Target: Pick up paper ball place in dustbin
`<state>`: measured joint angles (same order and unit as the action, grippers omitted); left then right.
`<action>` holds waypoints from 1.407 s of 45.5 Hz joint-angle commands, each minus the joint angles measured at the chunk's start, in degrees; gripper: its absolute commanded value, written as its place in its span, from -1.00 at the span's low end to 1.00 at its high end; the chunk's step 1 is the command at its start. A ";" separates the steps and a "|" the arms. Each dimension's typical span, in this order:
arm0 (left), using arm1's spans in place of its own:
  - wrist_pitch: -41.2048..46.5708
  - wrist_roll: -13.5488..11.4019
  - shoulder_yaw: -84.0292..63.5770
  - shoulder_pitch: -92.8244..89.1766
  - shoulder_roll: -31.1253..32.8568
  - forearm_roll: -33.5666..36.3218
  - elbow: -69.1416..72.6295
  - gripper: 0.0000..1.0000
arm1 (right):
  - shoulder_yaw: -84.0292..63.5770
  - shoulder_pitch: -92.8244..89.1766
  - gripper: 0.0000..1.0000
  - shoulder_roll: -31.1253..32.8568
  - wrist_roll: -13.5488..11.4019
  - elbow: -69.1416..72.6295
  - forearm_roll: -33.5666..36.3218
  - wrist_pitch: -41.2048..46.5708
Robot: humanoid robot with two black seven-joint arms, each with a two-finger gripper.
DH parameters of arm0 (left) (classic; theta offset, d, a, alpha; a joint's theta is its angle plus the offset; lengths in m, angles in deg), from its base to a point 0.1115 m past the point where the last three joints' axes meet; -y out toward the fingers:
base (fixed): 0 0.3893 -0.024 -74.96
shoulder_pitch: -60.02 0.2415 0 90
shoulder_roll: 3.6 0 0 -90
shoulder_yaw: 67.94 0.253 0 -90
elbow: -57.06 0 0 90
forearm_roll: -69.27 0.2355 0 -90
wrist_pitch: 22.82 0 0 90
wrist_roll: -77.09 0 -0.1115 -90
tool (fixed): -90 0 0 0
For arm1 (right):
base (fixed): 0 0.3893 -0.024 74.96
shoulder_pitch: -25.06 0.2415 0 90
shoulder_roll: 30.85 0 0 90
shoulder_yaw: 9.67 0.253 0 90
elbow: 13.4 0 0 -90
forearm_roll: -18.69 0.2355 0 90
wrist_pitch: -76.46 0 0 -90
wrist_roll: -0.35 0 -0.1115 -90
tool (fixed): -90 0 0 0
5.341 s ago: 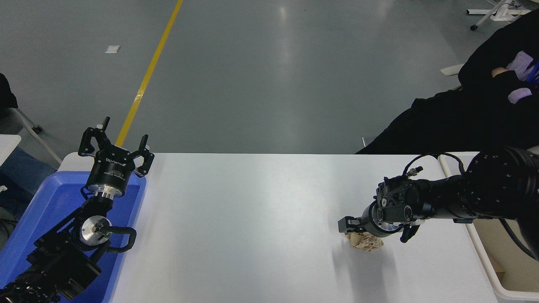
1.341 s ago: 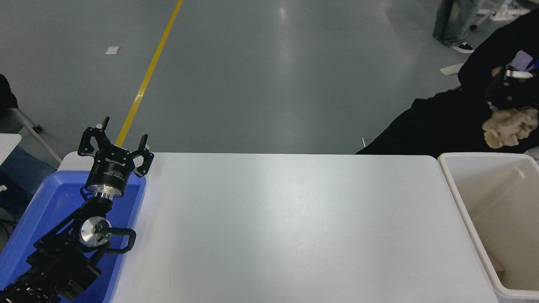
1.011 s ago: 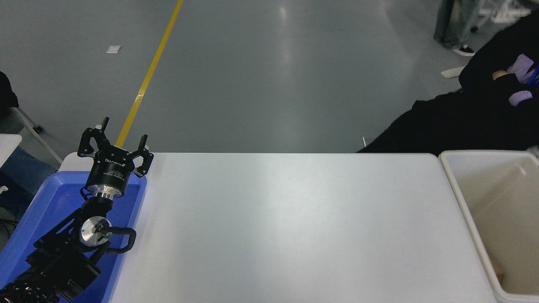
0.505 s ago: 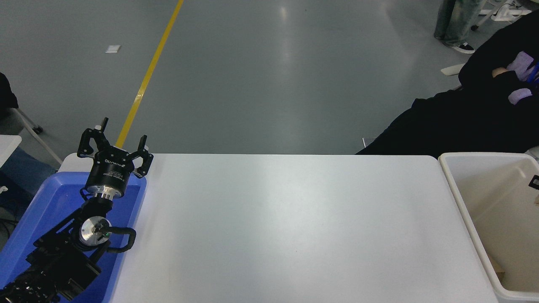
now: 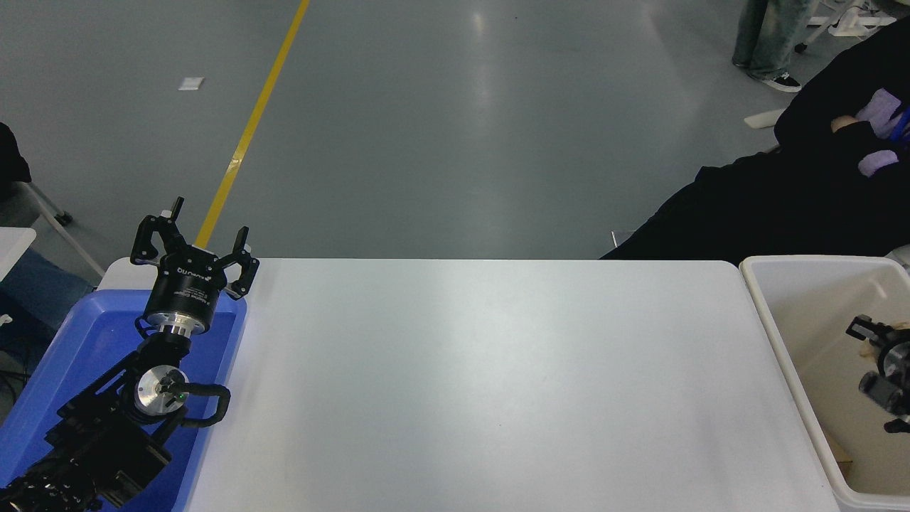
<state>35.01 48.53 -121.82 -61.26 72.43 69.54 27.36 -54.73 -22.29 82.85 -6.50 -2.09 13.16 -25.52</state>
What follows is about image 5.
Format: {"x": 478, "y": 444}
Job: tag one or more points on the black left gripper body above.
{"x": 188, "y": 288}

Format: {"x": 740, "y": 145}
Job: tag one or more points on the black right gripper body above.
{"x": 897, "y": 363}

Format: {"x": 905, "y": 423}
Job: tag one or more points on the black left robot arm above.
{"x": 106, "y": 441}

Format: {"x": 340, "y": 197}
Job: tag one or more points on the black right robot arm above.
{"x": 878, "y": 390}

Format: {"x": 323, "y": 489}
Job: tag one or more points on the person's hand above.
{"x": 842, "y": 124}

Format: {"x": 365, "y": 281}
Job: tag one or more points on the large pale plastic bin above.
{"x": 803, "y": 320}

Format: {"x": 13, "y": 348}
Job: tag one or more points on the grey metal chair leg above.
{"x": 64, "y": 217}

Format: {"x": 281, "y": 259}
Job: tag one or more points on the blue plastic tray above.
{"x": 92, "y": 334}

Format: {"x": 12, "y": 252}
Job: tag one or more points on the small white table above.
{"x": 14, "y": 245}

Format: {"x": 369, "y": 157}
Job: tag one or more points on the person beside bin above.
{"x": 782, "y": 206}

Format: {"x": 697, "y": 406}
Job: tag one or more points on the white paper scrap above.
{"x": 190, "y": 84}

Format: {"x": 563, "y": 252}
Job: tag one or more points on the seated person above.
{"x": 11, "y": 156}

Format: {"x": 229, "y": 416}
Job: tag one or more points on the white chair foot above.
{"x": 764, "y": 119}

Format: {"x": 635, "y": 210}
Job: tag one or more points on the white wheeled chair base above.
{"x": 853, "y": 23}

